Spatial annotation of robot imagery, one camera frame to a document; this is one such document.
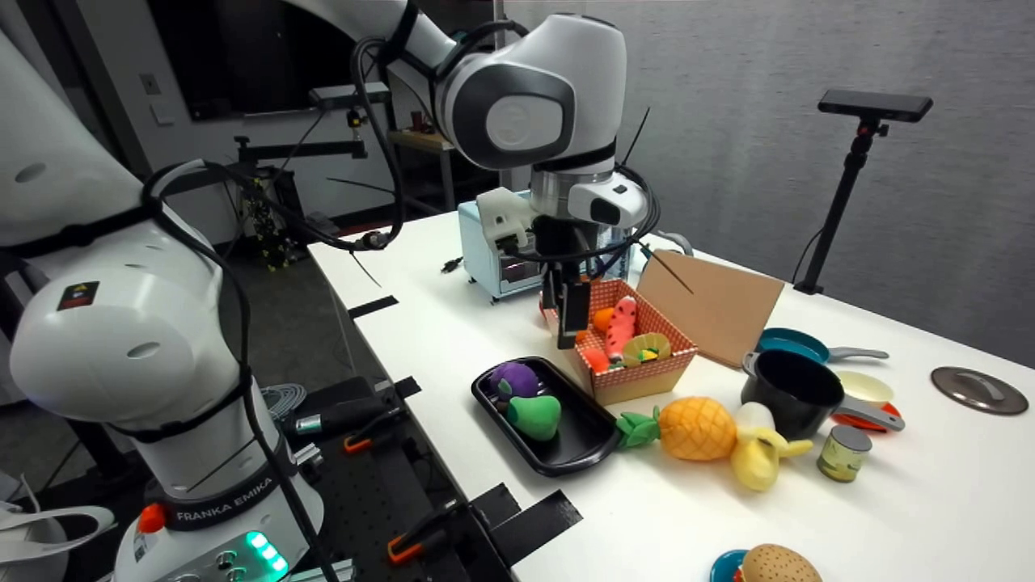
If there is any orange handled clamp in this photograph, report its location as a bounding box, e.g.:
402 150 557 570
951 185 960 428
288 392 403 461
381 506 479 570

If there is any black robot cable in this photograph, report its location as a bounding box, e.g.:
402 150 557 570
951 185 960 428
140 11 664 582

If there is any watermelon slice plush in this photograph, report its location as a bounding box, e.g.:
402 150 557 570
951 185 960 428
603 298 641 365

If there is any purple plush toy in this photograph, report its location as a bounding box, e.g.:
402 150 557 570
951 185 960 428
487 358 547 402

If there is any black camera on tripod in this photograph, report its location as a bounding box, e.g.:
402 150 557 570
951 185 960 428
791 89 938 298

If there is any white cable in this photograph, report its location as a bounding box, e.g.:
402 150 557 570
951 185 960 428
0 499 115 565

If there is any silver metal disc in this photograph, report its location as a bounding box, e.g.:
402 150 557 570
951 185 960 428
929 365 1030 421

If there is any orange checkered cardboard box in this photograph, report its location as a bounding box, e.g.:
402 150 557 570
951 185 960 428
537 248 789 407

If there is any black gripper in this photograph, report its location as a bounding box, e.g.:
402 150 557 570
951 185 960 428
530 210 594 353

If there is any yellow green fruit plush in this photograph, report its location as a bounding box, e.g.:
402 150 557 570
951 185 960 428
623 330 673 369

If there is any wooden side table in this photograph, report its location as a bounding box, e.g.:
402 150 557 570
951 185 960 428
386 117 463 207

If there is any small tin can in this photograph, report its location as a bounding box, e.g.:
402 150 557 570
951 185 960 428
814 424 873 485

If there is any black plastic tray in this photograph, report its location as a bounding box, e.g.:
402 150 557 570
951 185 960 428
470 353 623 479

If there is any pineapple plush toy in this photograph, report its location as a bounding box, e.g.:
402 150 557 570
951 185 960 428
611 396 739 466

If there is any red orange plush toy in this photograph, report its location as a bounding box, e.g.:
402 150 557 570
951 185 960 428
576 333 613 374

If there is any black tape strip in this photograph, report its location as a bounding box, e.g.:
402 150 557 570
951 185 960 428
346 291 402 319
498 488 589 565
464 481 527 530
375 373 427 406

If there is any light blue toaster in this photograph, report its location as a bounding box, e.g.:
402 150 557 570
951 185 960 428
456 194 547 304

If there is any cream bowl with red rim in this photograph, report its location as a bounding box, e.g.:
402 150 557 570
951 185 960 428
834 369 907 438

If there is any yellow banana plush toy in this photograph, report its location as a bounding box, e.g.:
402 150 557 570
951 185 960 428
726 402 818 499

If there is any black pot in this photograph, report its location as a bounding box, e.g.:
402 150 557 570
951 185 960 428
739 347 847 443

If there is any blue round plate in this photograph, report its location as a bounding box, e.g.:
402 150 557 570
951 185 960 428
704 547 752 582

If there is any burger plush toy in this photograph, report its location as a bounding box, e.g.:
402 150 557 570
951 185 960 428
734 540 823 582

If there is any teal pan with handle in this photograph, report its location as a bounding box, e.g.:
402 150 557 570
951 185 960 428
752 323 893 369

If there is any green plush toy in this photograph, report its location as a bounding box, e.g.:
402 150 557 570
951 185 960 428
504 392 565 443

